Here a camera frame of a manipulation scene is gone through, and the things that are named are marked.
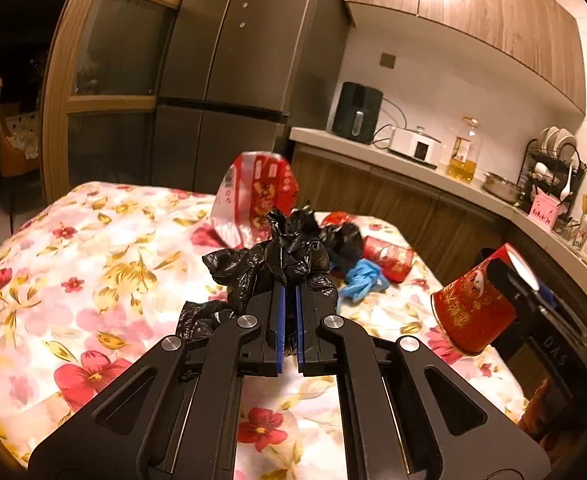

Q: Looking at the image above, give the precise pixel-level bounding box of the wooden wall cabinet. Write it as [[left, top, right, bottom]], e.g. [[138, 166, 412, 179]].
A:
[[343, 0, 587, 116]]

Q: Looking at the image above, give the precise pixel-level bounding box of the red plastic bag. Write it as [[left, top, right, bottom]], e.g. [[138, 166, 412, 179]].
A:
[[321, 211, 357, 228]]

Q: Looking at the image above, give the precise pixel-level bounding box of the metal bowl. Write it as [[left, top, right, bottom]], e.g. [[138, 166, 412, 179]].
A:
[[483, 171, 527, 205]]

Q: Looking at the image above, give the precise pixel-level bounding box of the dark steel refrigerator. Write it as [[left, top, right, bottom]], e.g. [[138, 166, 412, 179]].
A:
[[151, 0, 349, 197]]

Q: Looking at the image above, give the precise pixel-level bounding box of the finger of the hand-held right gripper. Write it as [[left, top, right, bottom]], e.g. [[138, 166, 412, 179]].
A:
[[487, 258, 538, 322], [536, 292, 583, 342]]

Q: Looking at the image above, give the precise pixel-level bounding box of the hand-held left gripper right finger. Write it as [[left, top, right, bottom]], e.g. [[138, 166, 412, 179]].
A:
[[296, 284, 557, 480]]

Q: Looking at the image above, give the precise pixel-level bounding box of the orange chair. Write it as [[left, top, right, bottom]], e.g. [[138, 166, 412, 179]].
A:
[[0, 75, 42, 221]]

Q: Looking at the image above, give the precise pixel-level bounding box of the power cable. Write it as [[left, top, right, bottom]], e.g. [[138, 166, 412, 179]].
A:
[[372, 99, 408, 151]]

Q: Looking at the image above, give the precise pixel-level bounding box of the large black plastic bag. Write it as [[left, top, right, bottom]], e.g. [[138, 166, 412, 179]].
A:
[[176, 207, 339, 346]]

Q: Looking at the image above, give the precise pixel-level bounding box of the small knotted black plastic bag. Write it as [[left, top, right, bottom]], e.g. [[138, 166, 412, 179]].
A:
[[318, 222, 364, 278]]

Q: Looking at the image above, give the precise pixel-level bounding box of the black air fryer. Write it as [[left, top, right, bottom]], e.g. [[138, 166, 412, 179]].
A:
[[331, 81, 384, 146]]

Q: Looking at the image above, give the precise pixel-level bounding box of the white electric cooker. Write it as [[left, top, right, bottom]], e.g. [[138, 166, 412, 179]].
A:
[[388, 125, 442, 167]]

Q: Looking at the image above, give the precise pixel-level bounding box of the red tin can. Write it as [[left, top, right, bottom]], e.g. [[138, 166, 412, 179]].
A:
[[431, 242, 541, 356], [362, 235, 414, 283]]

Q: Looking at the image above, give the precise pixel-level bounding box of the wooden kitchen base cabinet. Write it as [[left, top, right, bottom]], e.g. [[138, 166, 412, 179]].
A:
[[290, 126, 587, 331]]

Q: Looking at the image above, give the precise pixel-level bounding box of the rubber glove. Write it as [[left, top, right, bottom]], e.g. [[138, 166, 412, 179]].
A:
[[338, 259, 390, 303]]

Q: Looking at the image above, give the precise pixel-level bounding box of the red and white snack bag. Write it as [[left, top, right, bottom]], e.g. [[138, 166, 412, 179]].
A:
[[208, 150, 300, 250]]

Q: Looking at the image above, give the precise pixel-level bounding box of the wooden glass door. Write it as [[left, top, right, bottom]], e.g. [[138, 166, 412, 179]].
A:
[[41, 0, 197, 206]]

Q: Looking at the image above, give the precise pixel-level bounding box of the pink utensil holder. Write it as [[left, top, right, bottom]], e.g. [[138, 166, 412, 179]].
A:
[[528, 192, 562, 231]]

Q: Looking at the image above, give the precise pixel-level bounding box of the black dish rack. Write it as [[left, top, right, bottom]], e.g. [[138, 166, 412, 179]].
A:
[[516, 126, 587, 216]]

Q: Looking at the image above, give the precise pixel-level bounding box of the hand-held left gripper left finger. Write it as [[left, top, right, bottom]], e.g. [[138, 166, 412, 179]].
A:
[[28, 282, 287, 480]]

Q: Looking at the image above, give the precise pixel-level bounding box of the cooking oil bottle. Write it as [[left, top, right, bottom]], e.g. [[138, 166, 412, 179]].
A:
[[446, 116, 482, 184]]

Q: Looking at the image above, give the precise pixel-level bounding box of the floral blanket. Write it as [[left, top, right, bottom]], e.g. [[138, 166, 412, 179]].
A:
[[0, 181, 529, 480]]

